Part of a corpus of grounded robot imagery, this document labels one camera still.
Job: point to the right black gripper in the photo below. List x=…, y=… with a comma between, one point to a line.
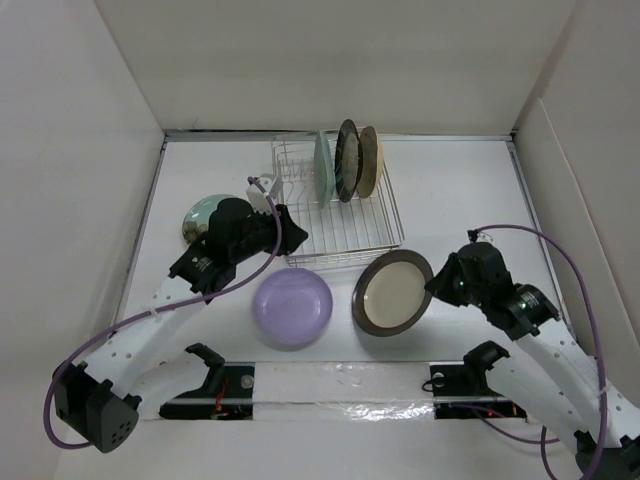
x=439, y=285

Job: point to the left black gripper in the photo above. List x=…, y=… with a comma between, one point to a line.
x=291, y=234

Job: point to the brown rim cream bowl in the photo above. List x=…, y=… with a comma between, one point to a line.
x=390, y=296

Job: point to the light green rectangular dish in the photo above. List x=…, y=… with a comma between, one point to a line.
x=324, y=176

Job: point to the purple plastic plate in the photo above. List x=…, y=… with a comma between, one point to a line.
x=292, y=307

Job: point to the dark striped rim plate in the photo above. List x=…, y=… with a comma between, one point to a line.
x=348, y=161

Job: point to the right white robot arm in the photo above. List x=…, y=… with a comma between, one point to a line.
x=572, y=396

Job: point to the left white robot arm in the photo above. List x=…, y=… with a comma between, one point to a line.
x=98, y=394

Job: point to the beige wooden plate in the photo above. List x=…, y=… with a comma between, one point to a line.
x=373, y=162

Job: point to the clear glass plate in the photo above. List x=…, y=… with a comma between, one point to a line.
x=196, y=220

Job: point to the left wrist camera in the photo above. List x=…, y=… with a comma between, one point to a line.
x=264, y=191

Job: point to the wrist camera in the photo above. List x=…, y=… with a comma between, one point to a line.
x=478, y=236
x=264, y=191

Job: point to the wire dish rack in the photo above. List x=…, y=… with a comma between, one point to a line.
x=339, y=234

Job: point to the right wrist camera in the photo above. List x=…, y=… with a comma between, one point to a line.
x=478, y=236

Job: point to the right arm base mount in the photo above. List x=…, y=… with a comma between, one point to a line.
x=457, y=394

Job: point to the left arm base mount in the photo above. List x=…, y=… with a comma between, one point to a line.
x=225, y=396

